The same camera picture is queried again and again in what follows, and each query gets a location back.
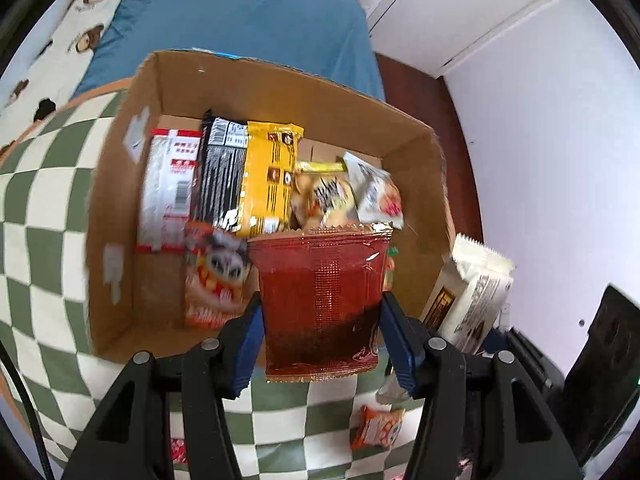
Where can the green snack packet with balls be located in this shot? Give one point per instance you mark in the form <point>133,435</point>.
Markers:
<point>391,266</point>

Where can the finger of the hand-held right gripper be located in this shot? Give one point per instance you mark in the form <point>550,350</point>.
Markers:
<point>494,341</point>
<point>537,365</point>

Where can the yellow chips packet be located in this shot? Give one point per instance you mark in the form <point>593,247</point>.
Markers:
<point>322,197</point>

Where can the small orange panda snack packet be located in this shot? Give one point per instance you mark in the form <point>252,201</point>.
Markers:
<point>377,427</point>

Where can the white packet with dark sticks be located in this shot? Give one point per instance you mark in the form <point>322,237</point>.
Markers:
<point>470,290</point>

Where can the dark red snack packet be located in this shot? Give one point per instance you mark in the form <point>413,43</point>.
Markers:
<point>320,300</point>

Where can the red and white long packet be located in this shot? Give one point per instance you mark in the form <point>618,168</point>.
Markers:
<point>167,190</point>

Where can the small red triangular packet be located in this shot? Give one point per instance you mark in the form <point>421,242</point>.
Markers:
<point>178,452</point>

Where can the blue bedsheet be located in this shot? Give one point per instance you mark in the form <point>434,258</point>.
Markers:
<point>250,15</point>

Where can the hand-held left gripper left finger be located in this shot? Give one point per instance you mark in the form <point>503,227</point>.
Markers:
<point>247,345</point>

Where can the bear print long pillow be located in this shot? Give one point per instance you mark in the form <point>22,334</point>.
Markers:
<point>60,50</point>

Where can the large orange panda snack packet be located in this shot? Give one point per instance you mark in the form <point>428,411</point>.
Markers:
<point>217,270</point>

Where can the white cookie snack packet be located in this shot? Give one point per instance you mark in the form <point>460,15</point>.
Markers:
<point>377,190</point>

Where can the white door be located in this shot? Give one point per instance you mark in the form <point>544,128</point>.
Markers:
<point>465,5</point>

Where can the black and yellow large packet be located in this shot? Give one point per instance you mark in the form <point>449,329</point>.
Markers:
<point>250,170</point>

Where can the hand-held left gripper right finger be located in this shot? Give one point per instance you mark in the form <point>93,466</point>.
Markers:
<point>400,347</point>

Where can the green and white checkered mat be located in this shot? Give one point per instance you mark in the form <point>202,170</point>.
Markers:
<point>45,240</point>

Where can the cardboard box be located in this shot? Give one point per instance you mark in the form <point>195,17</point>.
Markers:
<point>310,105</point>

